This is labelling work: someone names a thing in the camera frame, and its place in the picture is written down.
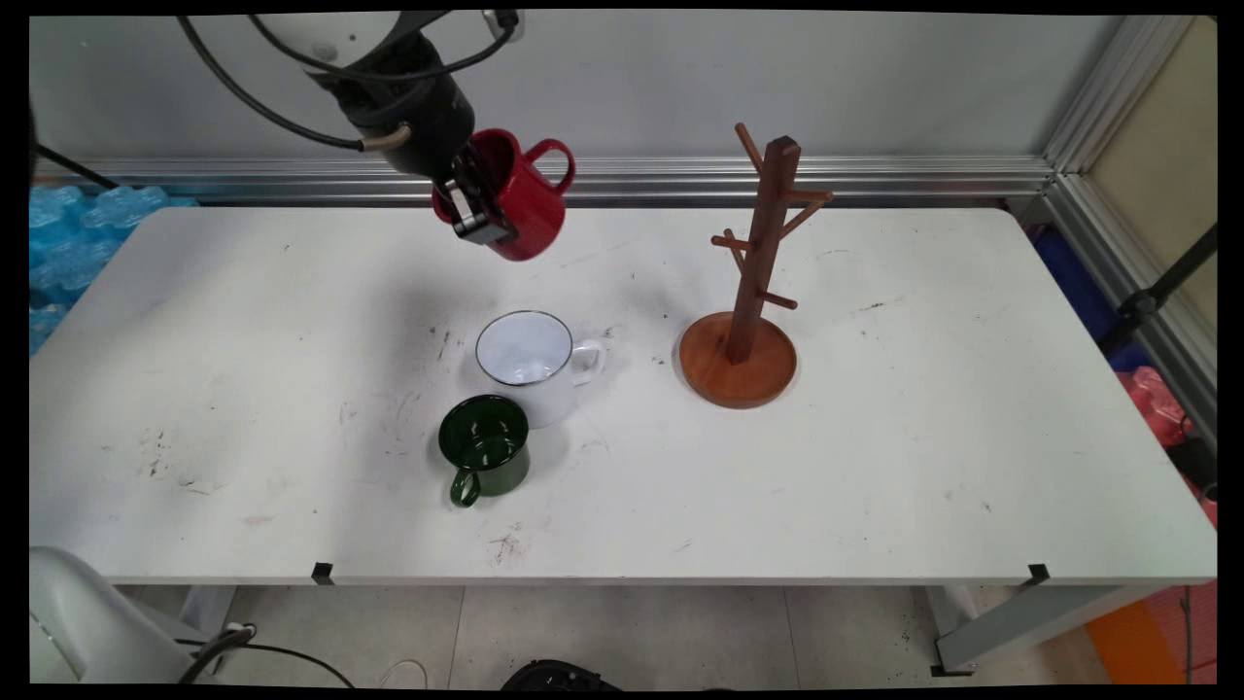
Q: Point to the orange box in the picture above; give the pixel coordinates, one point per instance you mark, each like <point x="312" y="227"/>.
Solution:
<point x="1127" y="642"/>

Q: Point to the black table edge clip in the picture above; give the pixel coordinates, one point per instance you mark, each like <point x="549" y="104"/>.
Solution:
<point x="323" y="574"/>
<point x="1038" y="574"/>

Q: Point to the red bubble wrap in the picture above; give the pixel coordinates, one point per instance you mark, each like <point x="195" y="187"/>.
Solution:
<point x="1152" y="408"/>

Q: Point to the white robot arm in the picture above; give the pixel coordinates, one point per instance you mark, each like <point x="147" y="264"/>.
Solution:
<point x="321" y="34"/>

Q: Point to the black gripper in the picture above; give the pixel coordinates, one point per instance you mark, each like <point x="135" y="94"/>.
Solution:
<point x="418" y="107"/>

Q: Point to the small black box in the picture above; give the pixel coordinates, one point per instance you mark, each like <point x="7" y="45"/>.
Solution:
<point x="1193" y="467"/>

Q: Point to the wooden mug tree stand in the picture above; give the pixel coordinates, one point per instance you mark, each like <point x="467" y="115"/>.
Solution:
<point x="739" y="374"/>

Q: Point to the white enamel mug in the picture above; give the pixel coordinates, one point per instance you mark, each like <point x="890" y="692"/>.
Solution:
<point x="525" y="350"/>

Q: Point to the aluminium frame corner post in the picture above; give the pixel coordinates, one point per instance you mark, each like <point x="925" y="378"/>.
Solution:
<point x="1118" y="92"/>

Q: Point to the blue container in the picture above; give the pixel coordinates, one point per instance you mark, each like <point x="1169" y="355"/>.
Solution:
<point x="1074" y="282"/>

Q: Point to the aluminium frame rail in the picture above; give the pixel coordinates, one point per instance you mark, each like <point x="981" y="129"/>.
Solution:
<point x="292" y="180"/>
<point x="1118" y="253"/>

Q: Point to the grey metal table leg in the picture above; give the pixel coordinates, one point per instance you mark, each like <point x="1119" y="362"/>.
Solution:
<point x="1020" y="622"/>
<point x="209" y="612"/>

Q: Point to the red ceramic mug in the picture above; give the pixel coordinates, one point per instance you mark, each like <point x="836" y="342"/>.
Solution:
<point x="535" y="209"/>

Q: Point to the white plastic housing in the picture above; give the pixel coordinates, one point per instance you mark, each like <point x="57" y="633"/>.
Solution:
<point x="78" y="622"/>

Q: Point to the black tripod stand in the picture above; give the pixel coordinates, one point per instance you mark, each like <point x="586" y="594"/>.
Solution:
<point x="1137" y="306"/>

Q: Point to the dark green enamel mug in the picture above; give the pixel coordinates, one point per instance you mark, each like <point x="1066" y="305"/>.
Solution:
<point x="505" y="476"/>

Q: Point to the blue bubble wrap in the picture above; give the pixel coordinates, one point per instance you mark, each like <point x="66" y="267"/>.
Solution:
<point x="68" y="253"/>

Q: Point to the black floor object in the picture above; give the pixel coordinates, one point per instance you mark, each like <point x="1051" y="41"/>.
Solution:
<point x="559" y="676"/>

